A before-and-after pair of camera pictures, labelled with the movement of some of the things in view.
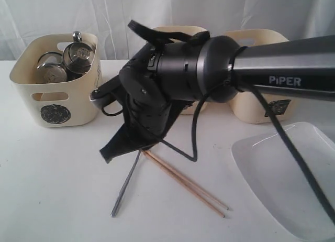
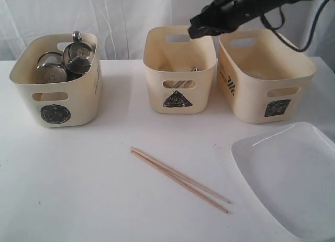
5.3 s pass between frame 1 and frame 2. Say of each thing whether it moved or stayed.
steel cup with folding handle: stayed
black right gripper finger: moved
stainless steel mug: stayed
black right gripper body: moved
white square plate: stayed
